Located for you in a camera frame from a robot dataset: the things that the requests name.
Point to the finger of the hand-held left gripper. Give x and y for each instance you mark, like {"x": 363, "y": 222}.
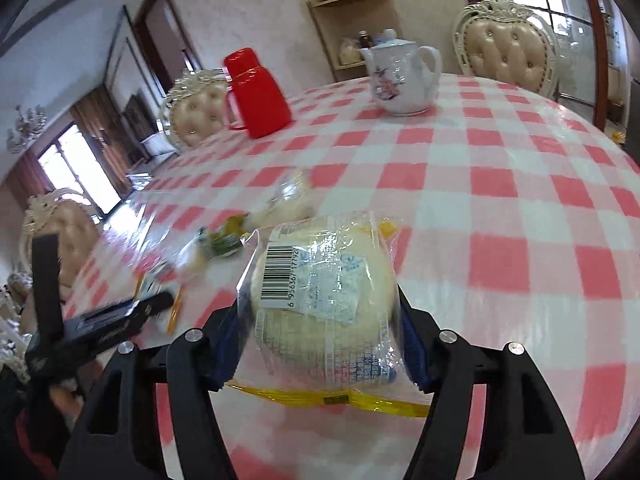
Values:
{"x": 125, "y": 315}
{"x": 47, "y": 285}

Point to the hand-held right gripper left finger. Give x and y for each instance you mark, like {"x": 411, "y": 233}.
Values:
{"x": 227, "y": 355}

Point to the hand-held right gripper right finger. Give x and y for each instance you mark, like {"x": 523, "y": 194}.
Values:
{"x": 412, "y": 345}

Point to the yellow white snack packet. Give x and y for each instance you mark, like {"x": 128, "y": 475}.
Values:
{"x": 152, "y": 285}

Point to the cream bun clear packet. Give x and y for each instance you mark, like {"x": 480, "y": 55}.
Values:
{"x": 320, "y": 310}

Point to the olive green snack packet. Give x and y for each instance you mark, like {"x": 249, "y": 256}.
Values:
{"x": 225, "y": 242}

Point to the clear crinkled snack packet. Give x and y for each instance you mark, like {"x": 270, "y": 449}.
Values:
{"x": 290, "y": 205}

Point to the cream tufted dining chair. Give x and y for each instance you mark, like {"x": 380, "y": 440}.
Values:
{"x": 505, "y": 50}
{"x": 195, "y": 110}
{"x": 75, "y": 240}

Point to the red checkered tablecloth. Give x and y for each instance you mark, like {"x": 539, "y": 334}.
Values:
{"x": 475, "y": 210}

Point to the brown curtain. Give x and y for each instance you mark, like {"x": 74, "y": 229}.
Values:
{"x": 100, "y": 120}

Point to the black television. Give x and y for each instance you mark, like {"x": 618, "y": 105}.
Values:
{"x": 136, "y": 115}

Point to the red thermos jug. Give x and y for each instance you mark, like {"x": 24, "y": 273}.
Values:
{"x": 257, "y": 95}

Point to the white floral teapot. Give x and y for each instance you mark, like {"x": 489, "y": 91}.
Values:
{"x": 400, "y": 80}

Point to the bag of beige food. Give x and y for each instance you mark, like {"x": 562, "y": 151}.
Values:
{"x": 350, "y": 52}

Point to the brown bottle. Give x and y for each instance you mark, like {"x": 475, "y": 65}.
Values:
{"x": 365, "y": 39}

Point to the wooden framed glass door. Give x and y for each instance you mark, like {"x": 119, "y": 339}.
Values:
{"x": 550, "y": 0}

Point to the crystal wall lamp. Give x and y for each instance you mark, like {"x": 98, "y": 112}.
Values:
{"x": 25, "y": 130}

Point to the wooden wall shelf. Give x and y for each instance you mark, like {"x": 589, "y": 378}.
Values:
{"x": 350, "y": 15}

